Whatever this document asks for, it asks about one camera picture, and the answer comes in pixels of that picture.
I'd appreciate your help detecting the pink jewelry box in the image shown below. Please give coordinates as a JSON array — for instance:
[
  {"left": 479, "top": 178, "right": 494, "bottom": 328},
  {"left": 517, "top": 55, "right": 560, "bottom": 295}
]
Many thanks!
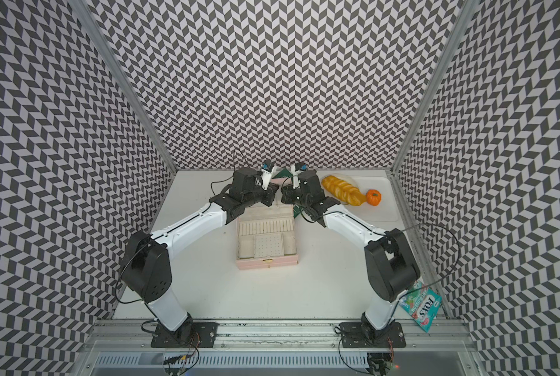
[{"left": 236, "top": 192, "right": 299, "bottom": 270}]

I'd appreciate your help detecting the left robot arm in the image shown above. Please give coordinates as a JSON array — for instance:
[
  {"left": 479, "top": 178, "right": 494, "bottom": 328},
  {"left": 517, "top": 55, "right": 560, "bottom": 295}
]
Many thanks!
[{"left": 119, "top": 160, "right": 279, "bottom": 341}]

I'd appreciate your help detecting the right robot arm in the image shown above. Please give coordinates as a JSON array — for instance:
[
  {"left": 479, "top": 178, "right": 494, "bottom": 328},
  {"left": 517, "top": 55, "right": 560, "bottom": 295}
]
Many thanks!
[{"left": 281, "top": 170, "right": 421, "bottom": 336}]

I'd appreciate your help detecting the green snack bag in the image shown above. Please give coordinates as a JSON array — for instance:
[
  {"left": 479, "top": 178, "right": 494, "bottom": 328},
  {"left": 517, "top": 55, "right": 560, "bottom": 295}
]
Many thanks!
[{"left": 276, "top": 169, "right": 302, "bottom": 218}]

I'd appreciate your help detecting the braided bread loaf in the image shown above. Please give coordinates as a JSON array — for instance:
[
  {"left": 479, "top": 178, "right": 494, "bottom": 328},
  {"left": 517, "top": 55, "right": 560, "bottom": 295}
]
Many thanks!
[{"left": 322, "top": 175, "right": 366, "bottom": 206}]

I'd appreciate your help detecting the clear glass plate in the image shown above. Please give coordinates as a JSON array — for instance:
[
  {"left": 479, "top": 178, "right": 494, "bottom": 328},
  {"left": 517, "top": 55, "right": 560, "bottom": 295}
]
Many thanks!
[{"left": 332, "top": 173, "right": 359, "bottom": 188}]

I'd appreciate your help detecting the small orange pumpkin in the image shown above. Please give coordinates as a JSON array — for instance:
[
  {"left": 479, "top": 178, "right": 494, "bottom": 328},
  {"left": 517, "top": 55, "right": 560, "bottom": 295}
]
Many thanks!
[{"left": 366, "top": 189, "right": 383, "bottom": 206}]

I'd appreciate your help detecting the teal candy bag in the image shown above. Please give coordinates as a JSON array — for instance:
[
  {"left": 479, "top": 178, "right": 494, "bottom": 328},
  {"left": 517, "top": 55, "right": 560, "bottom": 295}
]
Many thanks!
[{"left": 399, "top": 280, "right": 442, "bottom": 333}]

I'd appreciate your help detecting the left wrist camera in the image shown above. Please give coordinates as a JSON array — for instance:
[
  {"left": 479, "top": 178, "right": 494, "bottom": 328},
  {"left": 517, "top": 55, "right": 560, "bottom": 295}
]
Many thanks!
[{"left": 261, "top": 159, "right": 278, "bottom": 191}]

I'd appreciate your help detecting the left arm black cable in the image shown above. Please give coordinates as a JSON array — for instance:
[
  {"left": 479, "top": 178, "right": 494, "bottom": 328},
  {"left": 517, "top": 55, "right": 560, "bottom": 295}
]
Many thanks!
[{"left": 209, "top": 149, "right": 250, "bottom": 198}]

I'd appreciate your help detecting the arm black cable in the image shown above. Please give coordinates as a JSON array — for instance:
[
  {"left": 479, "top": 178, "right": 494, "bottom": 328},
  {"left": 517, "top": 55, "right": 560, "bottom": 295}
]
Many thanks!
[
  {"left": 209, "top": 149, "right": 250, "bottom": 198},
  {"left": 397, "top": 222, "right": 462, "bottom": 292}
]

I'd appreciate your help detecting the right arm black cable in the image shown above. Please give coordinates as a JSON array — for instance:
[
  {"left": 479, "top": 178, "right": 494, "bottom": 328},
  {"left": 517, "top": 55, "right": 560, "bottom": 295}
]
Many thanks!
[{"left": 397, "top": 222, "right": 462, "bottom": 292}]

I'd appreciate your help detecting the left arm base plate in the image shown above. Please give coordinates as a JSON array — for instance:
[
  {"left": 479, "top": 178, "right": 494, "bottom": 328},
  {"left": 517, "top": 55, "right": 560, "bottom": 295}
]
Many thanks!
[{"left": 151, "top": 321, "right": 218, "bottom": 349}]

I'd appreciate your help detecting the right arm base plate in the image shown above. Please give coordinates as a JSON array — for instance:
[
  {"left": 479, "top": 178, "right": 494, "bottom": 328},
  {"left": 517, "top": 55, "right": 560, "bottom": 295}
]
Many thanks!
[{"left": 335, "top": 321, "right": 407, "bottom": 349}]

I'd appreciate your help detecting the aluminium mounting rail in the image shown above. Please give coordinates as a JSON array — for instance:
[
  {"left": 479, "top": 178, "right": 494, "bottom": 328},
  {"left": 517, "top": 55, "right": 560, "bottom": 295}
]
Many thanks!
[{"left": 83, "top": 319, "right": 475, "bottom": 353}]

